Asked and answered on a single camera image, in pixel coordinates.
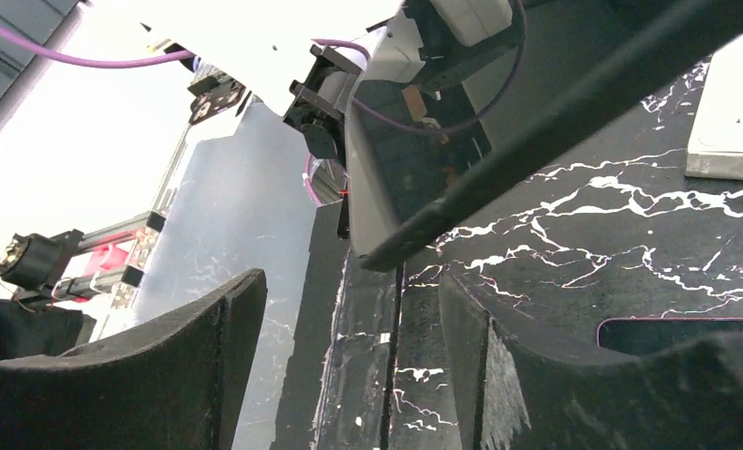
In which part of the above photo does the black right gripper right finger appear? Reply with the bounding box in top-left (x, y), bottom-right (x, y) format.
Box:
top-left (438, 274), bottom-right (743, 449)

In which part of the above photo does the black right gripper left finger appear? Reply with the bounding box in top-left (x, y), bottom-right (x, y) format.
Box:
top-left (0, 268), bottom-right (267, 449)

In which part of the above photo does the purple smartphone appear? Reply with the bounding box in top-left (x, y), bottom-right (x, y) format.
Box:
top-left (596, 318), bottom-right (743, 356)

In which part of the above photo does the black phone case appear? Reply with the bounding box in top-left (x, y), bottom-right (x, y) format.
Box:
top-left (356, 1), bottom-right (743, 272)

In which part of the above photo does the black phone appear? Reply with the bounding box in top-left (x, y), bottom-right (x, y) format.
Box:
top-left (345, 1), bottom-right (662, 255)

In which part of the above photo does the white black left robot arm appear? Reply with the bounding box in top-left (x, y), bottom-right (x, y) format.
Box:
top-left (102, 1), bottom-right (401, 115)

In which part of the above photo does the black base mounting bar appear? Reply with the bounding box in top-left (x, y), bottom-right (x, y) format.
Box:
top-left (272, 204), bottom-right (460, 449)

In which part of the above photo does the white box on table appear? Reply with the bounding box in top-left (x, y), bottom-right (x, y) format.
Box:
top-left (685, 35), bottom-right (743, 180)

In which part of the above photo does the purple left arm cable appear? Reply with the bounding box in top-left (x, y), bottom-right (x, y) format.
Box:
top-left (0, 7), bottom-right (372, 209)

